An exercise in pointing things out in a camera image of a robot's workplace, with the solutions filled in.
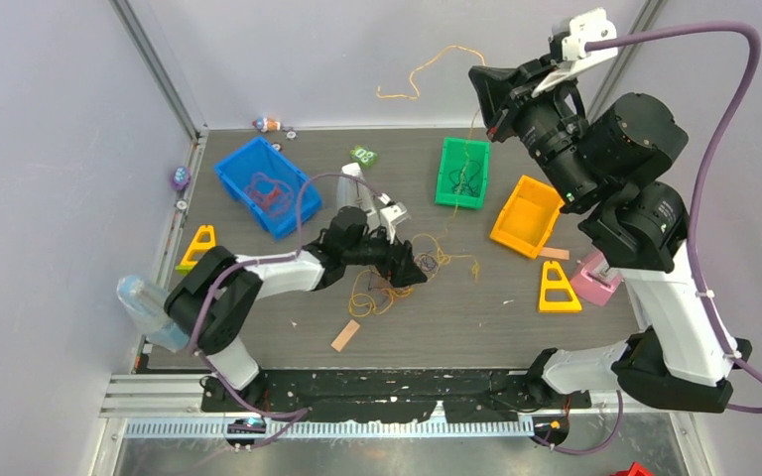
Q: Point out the green number tile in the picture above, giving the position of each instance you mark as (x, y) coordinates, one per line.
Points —
(364, 157)

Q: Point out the yellow triangle block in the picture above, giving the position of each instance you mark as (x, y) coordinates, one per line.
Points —
(203, 240)
(556, 292)

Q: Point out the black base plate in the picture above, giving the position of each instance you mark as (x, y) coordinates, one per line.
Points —
(403, 395)

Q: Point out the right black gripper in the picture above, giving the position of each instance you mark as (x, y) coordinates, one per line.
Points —
(492, 82)

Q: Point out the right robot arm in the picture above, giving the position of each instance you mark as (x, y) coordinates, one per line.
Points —
(608, 171)

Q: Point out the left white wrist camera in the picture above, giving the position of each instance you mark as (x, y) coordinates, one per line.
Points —
(390, 216)

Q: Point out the pink metronome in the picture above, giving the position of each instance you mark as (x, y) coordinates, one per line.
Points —
(594, 280)

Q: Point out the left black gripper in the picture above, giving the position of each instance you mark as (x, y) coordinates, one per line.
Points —
(401, 272)

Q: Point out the right yellow triangle block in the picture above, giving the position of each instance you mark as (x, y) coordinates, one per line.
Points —
(556, 292)

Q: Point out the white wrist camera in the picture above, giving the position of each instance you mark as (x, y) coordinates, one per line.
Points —
(568, 43)
(390, 216)

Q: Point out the tan block by bin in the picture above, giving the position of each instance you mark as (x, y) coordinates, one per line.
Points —
(555, 253)

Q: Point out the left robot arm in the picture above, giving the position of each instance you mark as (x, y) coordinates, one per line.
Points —
(211, 303)

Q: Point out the green plastic bin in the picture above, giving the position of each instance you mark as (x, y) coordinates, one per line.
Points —
(463, 173)

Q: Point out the small figurine toy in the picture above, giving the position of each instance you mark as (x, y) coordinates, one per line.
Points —
(266, 125)

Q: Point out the left yellow triangle block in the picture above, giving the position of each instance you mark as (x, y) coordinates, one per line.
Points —
(203, 240)

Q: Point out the purple small toy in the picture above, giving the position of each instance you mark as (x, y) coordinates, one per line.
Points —
(180, 178)

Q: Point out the orange plastic bin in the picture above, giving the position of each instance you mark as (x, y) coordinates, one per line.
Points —
(528, 217)

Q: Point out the tan wooden stick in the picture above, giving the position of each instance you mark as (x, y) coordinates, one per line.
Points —
(345, 335)

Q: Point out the white metronome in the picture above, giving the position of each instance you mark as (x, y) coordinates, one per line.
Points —
(356, 194)

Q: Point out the blue transparent metronome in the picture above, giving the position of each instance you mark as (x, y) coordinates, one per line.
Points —
(144, 302)

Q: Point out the blue plastic bin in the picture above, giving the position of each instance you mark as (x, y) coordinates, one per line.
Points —
(270, 186)

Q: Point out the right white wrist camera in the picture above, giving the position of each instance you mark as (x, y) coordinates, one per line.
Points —
(568, 43)

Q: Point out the red object at corner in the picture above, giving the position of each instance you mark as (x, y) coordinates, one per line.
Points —
(635, 469)

